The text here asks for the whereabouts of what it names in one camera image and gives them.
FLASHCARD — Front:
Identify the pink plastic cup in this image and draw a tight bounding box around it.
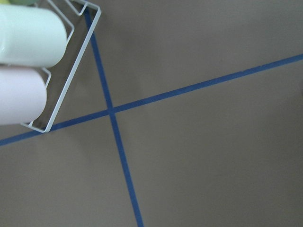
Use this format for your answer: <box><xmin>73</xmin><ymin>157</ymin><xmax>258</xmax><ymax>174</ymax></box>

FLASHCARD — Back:
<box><xmin>0</xmin><ymin>66</ymin><xmax>47</xmax><ymax>125</ymax></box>

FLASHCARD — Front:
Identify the white plastic cup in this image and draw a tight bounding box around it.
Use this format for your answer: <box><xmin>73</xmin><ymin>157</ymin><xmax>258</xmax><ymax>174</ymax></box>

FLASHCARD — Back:
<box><xmin>0</xmin><ymin>4</ymin><xmax>67</xmax><ymax>68</ymax></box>

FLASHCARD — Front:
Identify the white wire cup rack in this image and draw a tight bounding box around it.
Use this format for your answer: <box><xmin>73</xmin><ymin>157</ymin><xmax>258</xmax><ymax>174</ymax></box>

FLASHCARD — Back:
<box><xmin>22</xmin><ymin>0</ymin><xmax>102</xmax><ymax>133</ymax></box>

